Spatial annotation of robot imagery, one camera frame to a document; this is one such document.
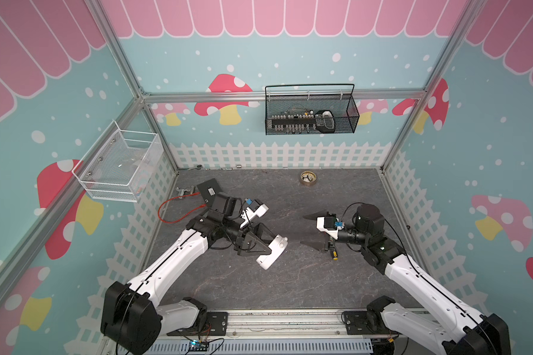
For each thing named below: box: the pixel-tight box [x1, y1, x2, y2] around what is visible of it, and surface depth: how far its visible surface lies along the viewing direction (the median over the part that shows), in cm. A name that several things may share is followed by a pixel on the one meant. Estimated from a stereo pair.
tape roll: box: [299, 170, 317, 187], surface depth 118 cm
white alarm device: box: [255, 233, 288, 270], surface depth 59 cm
